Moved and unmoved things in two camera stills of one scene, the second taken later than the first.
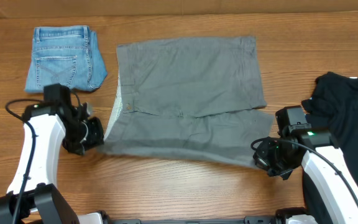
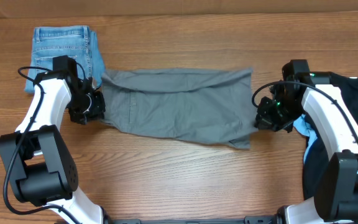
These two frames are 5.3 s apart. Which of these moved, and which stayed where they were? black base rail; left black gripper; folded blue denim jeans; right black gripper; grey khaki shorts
Moved: grey khaki shorts; right black gripper; left black gripper
Stayed: black base rail; folded blue denim jeans
